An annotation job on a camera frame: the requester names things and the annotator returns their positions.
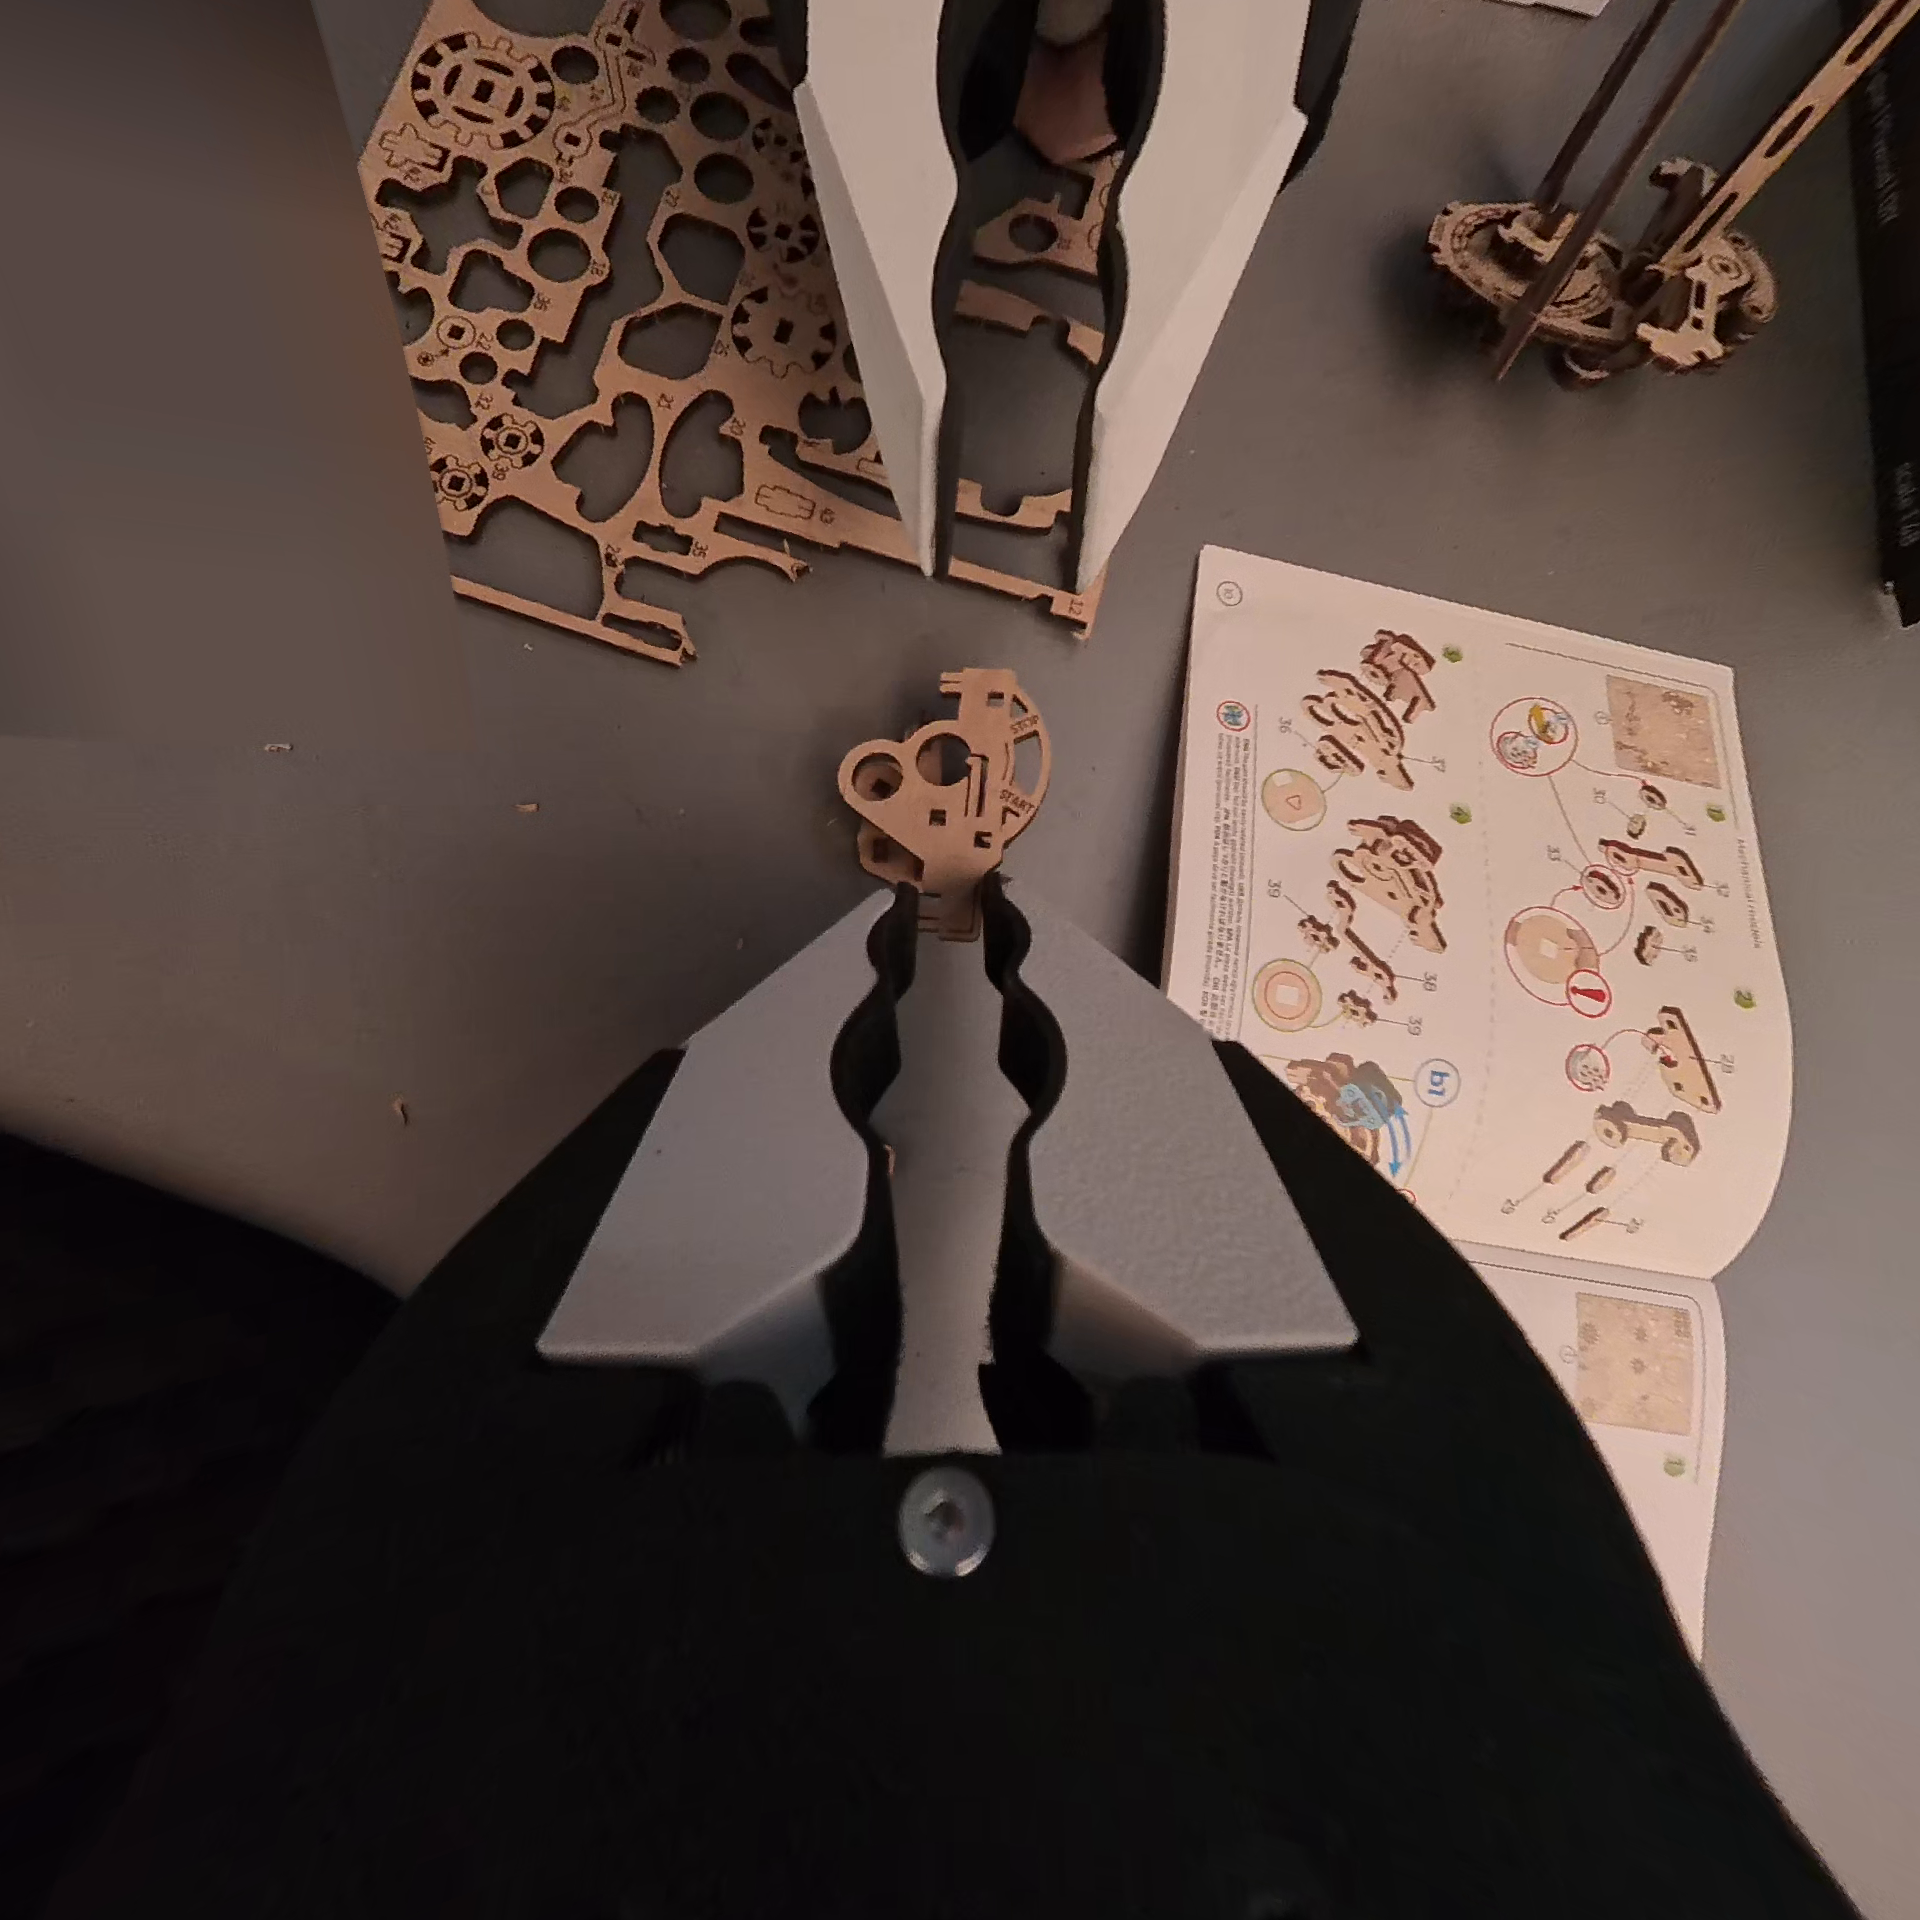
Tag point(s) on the assembly instruction booklet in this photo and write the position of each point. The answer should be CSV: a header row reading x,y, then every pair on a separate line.
x,y
1484,1019

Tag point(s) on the small wooden model part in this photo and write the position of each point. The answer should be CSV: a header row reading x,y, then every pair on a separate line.
x,y
949,810

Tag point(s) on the black box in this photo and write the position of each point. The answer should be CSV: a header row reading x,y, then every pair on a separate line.
x,y
1893,300

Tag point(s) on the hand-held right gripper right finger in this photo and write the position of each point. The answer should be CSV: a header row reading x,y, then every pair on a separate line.
x,y
1186,1184

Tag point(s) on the wooden part piece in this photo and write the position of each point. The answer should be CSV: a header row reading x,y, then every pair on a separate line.
x,y
1073,76

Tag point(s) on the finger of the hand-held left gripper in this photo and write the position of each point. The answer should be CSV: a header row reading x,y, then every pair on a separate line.
x,y
1186,300
879,300

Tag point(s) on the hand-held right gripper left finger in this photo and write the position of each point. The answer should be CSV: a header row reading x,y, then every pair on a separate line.
x,y
705,1184

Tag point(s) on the assembled wooden gear model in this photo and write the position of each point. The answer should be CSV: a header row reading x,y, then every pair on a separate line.
x,y
1635,224

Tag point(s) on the laser-cut plywood part sheet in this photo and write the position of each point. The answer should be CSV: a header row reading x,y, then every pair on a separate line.
x,y
629,330

